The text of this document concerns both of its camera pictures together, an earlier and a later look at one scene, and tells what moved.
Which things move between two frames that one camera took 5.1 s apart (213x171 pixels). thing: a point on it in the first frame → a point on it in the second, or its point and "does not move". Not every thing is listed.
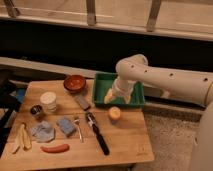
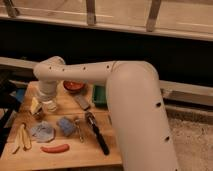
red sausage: [63, 148] does not move
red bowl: [74, 83] does not move
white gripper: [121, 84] → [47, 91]
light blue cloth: [43, 132] does not move
